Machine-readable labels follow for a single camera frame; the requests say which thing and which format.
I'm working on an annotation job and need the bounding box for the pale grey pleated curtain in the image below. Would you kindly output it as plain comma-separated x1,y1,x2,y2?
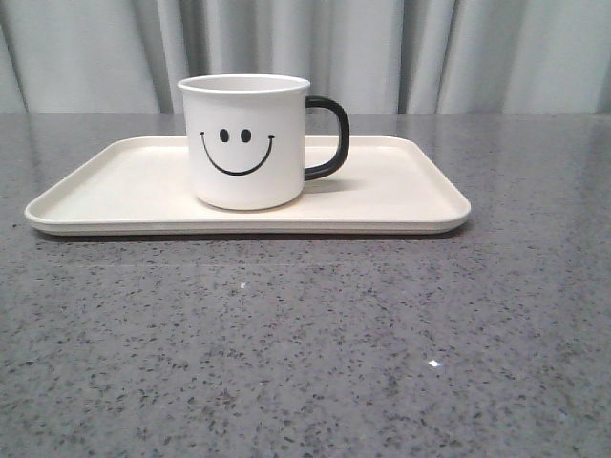
1,1,610,114

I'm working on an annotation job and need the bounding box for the cream rectangular plastic tray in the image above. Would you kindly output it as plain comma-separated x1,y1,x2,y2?
25,135,472,236

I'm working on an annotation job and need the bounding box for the white smiley mug black handle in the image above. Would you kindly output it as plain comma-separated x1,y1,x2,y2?
178,74,350,211

